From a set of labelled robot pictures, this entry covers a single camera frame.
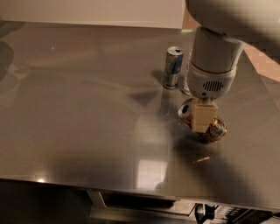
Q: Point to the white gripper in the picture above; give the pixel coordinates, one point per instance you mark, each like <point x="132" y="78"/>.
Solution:
<point x="210" y="83"/>

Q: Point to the orange soda can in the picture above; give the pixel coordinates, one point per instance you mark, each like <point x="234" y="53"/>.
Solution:
<point x="216" y="130"/>

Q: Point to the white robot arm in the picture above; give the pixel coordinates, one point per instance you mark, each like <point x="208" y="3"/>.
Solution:
<point x="225" y="27"/>

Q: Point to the blue silver energy drink can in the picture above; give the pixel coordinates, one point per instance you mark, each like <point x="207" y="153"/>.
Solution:
<point x="173" y="64"/>

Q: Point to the clear plastic water bottle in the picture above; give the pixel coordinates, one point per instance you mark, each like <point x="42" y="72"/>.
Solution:
<point x="185" y="88"/>

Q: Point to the black device under table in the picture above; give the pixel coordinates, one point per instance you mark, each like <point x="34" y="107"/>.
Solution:
<point x="205" y="214"/>

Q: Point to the grey shelf under table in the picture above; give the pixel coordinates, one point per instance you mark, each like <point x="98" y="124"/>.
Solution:
<point x="140" y="209"/>

